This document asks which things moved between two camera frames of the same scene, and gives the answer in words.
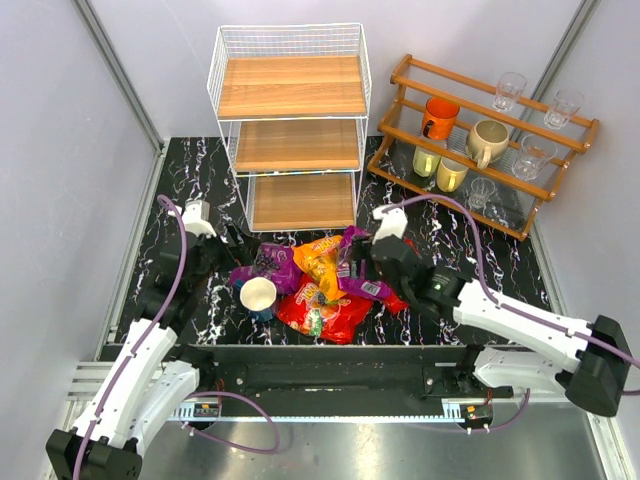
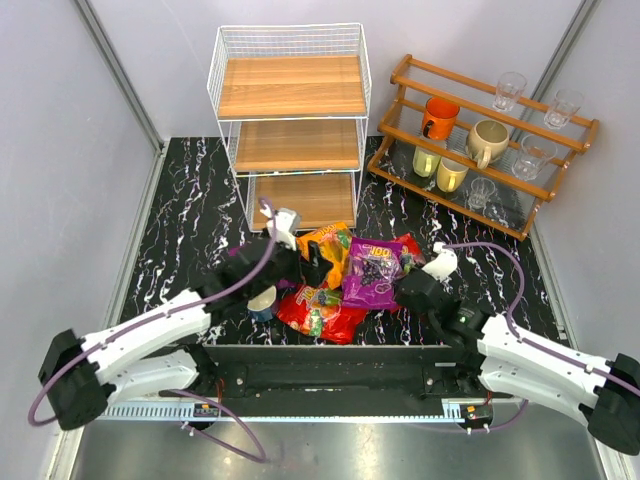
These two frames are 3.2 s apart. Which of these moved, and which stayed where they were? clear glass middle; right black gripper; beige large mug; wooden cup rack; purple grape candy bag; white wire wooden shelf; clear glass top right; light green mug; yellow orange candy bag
Moved: purple grape candy bag; right black gripper; yellow orange candy bag
Stayed: light green mug; white wire wooden shelf; clear glass top right; wooden cup rack; beige large mug; clear glass middle
